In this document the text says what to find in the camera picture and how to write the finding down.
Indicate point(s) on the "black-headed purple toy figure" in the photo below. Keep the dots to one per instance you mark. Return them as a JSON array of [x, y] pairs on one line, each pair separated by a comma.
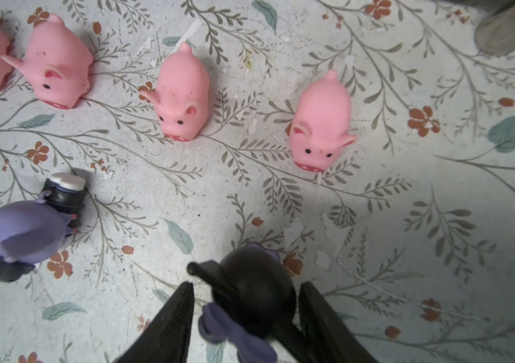
[[254, 303]]

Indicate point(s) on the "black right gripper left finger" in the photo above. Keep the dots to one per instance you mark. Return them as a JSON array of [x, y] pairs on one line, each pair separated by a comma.
[[167, 338]]

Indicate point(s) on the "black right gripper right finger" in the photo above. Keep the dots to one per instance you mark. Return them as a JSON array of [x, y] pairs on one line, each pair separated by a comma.
[[328, 338]]

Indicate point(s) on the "white two-tier shelf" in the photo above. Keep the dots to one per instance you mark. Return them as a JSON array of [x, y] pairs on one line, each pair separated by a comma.
[[495, 34]]

